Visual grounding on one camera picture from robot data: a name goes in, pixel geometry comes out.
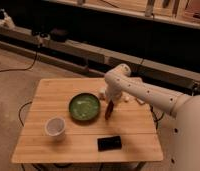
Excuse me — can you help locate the black floor cable left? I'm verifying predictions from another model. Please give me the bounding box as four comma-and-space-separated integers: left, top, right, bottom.
0, 49, 39, 74

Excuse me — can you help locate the red chili pepper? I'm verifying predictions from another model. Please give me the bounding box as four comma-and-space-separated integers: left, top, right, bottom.
105, 101, 114, 120

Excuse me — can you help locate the white figure on ledge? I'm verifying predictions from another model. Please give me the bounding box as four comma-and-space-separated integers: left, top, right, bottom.
0, 9, 15, 29

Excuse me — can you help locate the dark device on ledge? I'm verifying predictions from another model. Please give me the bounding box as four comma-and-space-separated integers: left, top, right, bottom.
50, 28, 69, 42

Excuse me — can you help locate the white plastic cup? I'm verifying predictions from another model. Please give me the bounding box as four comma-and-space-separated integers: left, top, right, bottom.
45, 117, 66, 141

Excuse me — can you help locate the black rectangular box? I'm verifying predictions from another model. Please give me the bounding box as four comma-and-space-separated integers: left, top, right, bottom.
97, 136, 122, 151

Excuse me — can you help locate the white squeeze bottle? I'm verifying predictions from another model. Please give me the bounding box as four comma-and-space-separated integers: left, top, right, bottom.
98, 88, 130, 103

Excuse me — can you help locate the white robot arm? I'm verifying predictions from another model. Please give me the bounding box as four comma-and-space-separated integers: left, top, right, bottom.
104, 64, 200, 171

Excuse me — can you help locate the green bowl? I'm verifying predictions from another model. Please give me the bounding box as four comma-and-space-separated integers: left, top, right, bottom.
69, 93, 101, 121

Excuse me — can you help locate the black cable right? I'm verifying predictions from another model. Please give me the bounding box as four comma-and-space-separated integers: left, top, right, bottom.
149, 105, 166, 129

